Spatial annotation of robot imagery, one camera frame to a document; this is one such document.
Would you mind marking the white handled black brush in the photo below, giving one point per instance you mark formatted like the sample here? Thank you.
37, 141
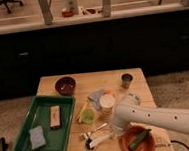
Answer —
92, 143

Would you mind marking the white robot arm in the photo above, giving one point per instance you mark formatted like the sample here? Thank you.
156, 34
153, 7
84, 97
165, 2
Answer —
129, 110

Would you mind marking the white paper cup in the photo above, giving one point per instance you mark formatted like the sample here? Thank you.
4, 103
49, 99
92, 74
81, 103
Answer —
107, 102

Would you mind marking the metal cup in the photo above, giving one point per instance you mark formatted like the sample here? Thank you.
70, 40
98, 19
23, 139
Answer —
126, 80

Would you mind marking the grey cloth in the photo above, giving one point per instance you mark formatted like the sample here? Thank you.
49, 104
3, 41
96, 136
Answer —
95, 97

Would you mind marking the yellow stick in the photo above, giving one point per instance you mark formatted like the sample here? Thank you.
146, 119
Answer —
78, 118

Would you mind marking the dark red bowl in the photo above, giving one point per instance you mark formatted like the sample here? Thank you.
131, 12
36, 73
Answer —
65, 86

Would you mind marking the wooden block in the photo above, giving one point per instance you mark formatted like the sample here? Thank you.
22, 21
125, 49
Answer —
55, 117

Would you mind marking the green plastic tray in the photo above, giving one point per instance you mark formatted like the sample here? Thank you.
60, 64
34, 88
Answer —
38, 115

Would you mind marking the red object on shelf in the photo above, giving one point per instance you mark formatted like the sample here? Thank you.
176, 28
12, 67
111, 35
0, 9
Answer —
66, 13

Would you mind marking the green cucumber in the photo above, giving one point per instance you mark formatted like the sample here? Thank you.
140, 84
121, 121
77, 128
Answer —
140, 137

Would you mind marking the grey blue sponge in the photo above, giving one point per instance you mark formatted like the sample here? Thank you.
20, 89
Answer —
37, 139

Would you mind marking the orange clay bowl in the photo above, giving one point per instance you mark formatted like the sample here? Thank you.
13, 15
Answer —
148, 144

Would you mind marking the black office chair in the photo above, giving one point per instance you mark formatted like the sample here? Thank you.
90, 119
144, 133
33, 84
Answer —
6, 2

